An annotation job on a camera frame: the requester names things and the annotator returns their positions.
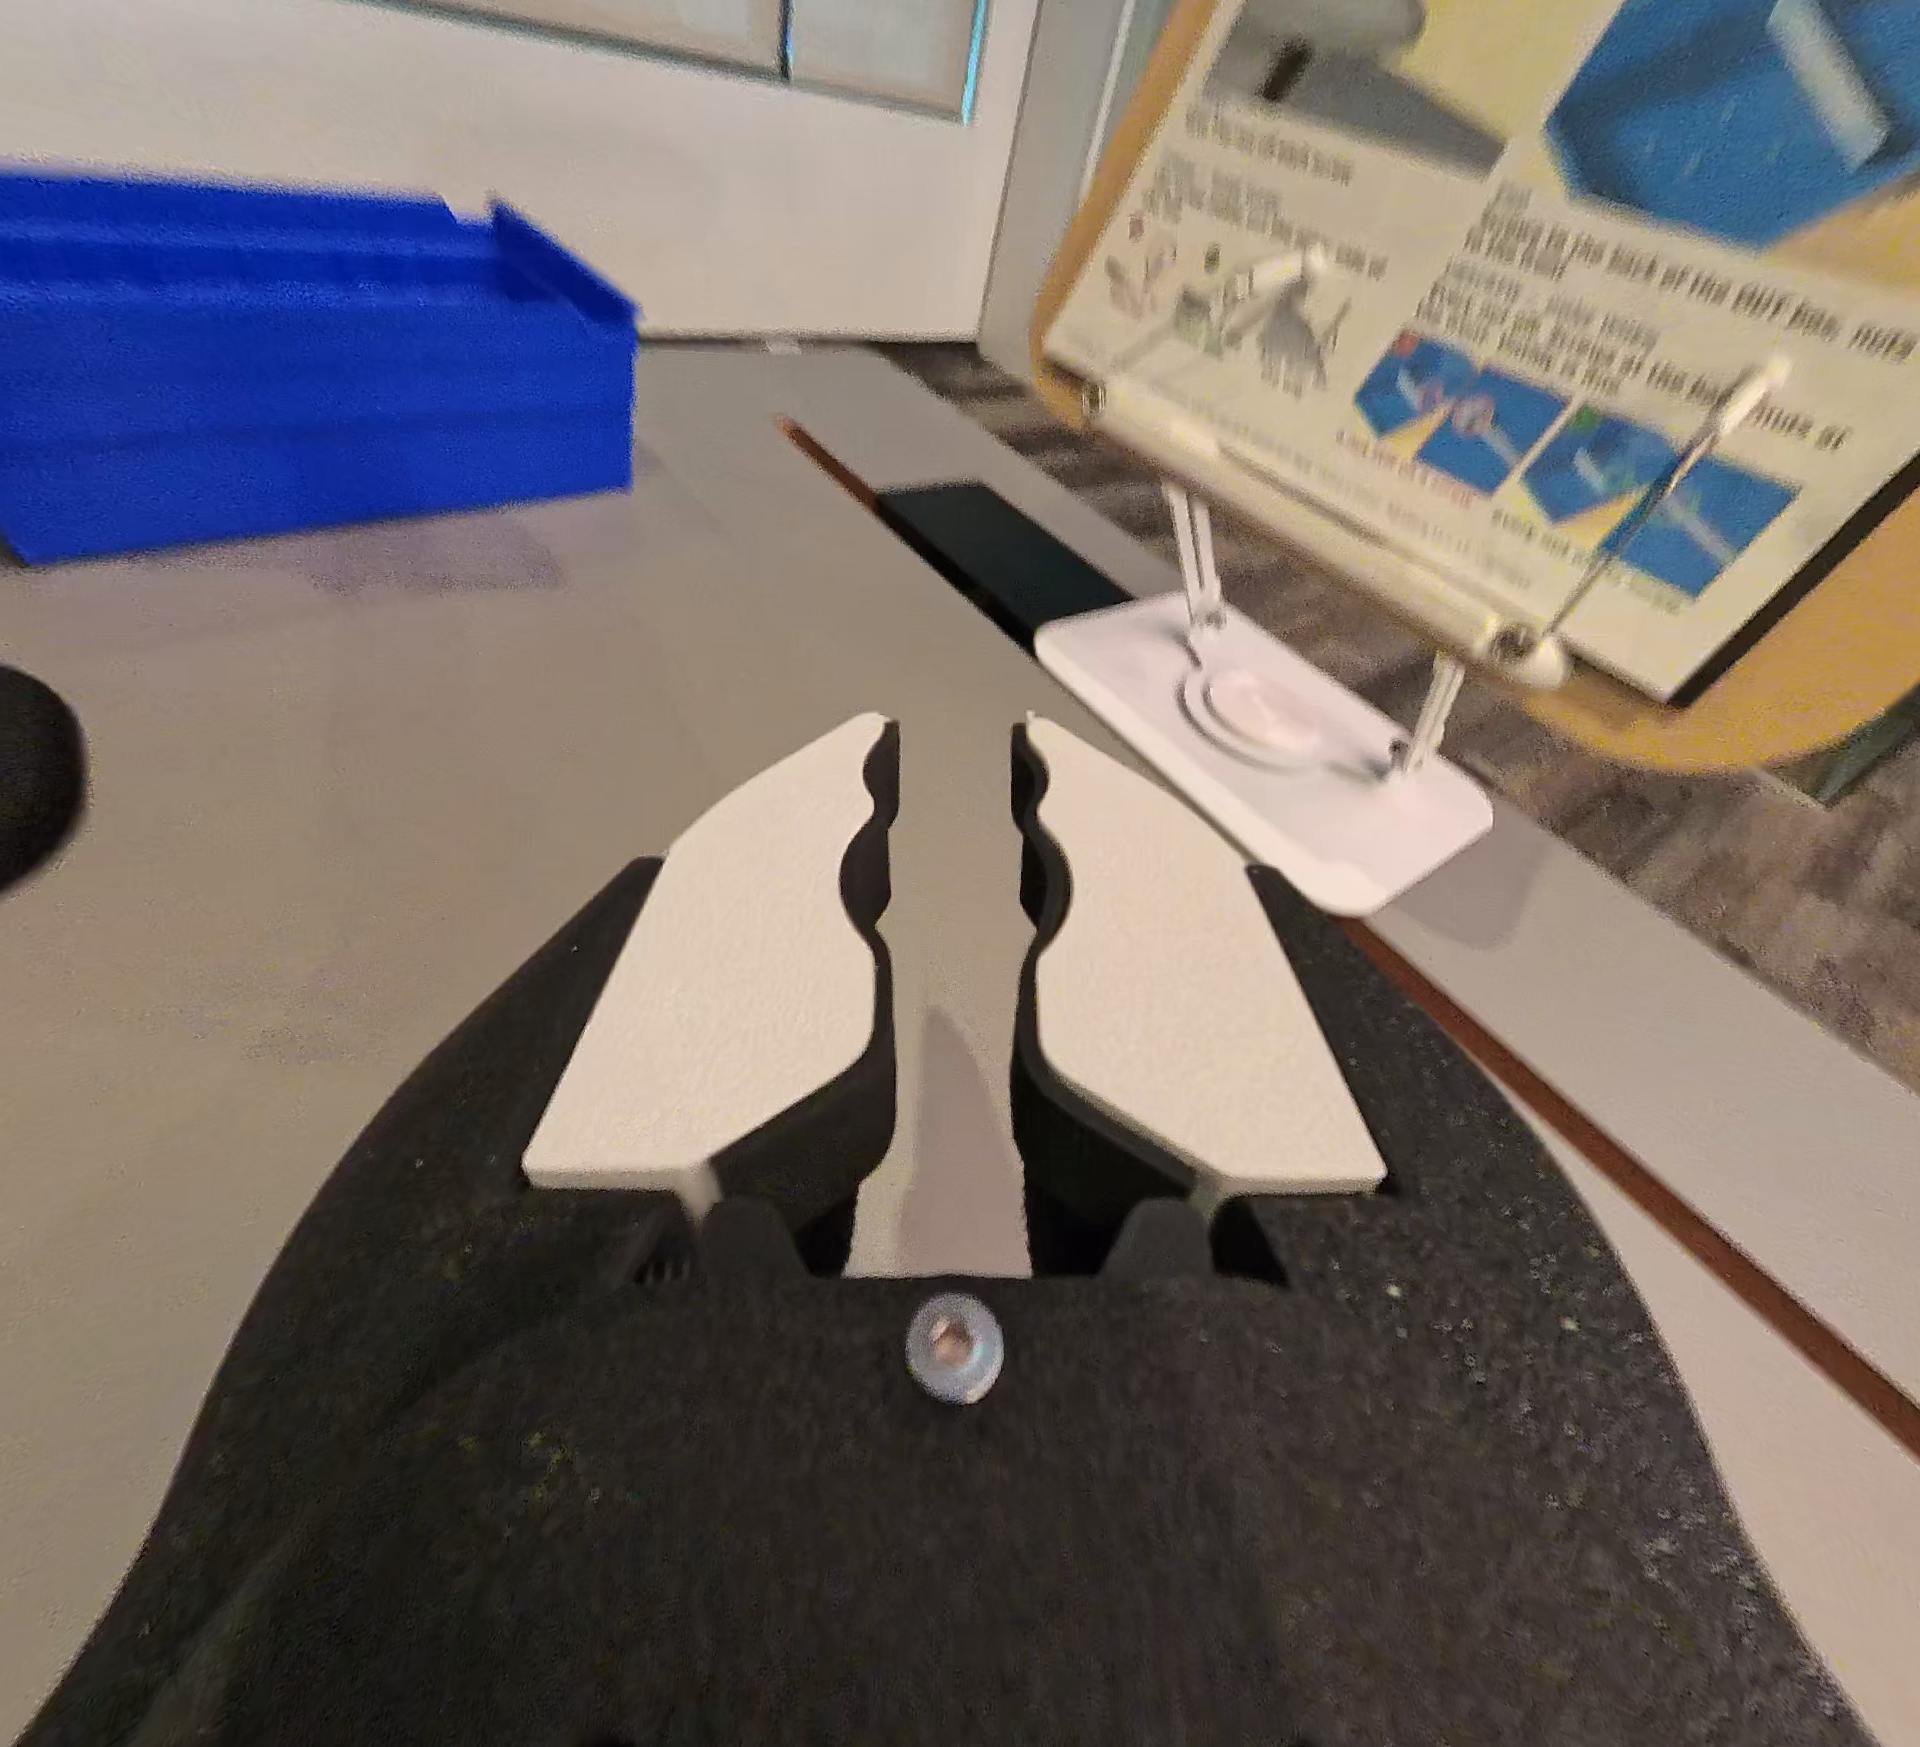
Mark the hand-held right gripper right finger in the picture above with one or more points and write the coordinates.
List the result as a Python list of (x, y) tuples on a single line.
[(1186, 1012)]

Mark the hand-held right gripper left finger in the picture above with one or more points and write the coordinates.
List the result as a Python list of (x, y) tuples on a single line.
[(736, 997)]

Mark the blue bin with black divider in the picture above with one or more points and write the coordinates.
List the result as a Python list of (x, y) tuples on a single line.
[(301, 397)]

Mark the black elbow rest pad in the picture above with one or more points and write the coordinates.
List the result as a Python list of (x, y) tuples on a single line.
[(31, 772)]

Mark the instruction sign on white stand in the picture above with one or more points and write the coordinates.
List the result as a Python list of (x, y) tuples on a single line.
[(1500, 201)]

